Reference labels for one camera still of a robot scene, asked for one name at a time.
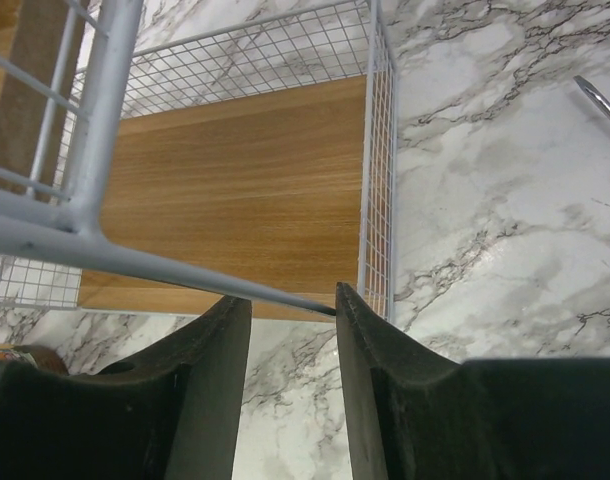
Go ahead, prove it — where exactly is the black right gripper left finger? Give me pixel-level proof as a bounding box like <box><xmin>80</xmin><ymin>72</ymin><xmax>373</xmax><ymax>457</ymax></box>
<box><xmin>0</xmin><ymin>297</ymin><xmax>252</xmax><ymax>479</ymax></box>

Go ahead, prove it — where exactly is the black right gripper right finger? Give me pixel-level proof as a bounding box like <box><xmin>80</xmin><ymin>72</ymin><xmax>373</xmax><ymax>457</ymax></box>
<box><xmin>336</xmin><ymin>283</ymin><xmax>610</xmax><ymax>479</ymax></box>

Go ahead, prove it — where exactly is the green roll front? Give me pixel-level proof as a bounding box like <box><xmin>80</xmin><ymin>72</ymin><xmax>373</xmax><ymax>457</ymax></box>
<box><xmin>0</xmin><ymin>344</ymin><xmax>68</xmax><ymax>375</ymax></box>

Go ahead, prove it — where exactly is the white wire wooden shelf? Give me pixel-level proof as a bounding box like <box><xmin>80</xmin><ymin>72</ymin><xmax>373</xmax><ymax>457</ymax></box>
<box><xmin>0</xmin><ymin>1</ymin><xmax>397</xmax><ymax>321</ymax></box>

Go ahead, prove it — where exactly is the red blue screwdriver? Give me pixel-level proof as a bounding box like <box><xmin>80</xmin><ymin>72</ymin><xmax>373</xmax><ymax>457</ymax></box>
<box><xmin>573</xmin><ymin>75</ymin><xmax>610</xmax><ymax>121</ymax></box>

